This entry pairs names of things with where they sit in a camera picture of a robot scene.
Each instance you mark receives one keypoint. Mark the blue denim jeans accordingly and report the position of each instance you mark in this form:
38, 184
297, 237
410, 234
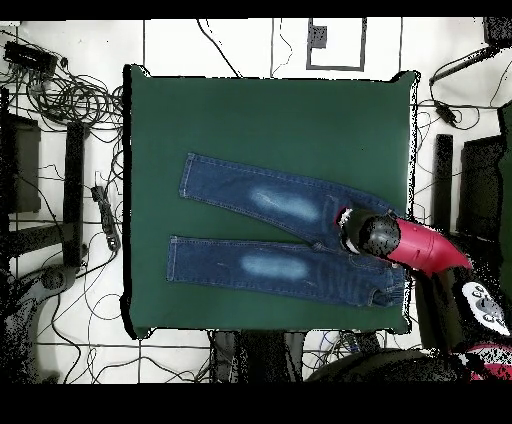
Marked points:
280, 272

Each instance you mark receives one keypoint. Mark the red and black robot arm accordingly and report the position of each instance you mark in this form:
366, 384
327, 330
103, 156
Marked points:
424, 248

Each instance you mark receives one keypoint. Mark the dark flat panel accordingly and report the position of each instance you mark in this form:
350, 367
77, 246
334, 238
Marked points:
480, 180
26, 168

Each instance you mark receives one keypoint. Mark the dark green table cloth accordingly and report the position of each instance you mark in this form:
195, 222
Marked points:
240, 112

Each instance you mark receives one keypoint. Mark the black power strip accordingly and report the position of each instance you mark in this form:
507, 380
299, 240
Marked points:
368, 342
106, 218

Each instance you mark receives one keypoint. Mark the black stand leg bar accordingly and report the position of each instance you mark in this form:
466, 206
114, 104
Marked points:
443, 180
74, 192

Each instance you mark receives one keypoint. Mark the small grey square patch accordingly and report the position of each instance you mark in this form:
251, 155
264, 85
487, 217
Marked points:
318, 36

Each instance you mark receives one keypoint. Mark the black round stand base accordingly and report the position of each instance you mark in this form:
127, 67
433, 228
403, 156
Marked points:
54, 278

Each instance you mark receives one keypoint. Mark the black power brick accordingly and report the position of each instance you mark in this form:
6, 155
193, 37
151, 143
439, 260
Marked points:
446, 112

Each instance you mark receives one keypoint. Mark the black rod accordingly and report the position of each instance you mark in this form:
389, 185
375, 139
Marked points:
460, 66

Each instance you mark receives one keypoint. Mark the black corner box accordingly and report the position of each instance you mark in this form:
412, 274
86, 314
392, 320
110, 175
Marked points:
498, 32

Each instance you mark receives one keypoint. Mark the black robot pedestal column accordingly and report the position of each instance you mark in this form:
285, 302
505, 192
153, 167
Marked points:
260, 356

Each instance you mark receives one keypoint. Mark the grey square floor frame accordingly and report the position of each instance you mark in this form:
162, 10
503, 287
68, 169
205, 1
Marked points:
363, 44

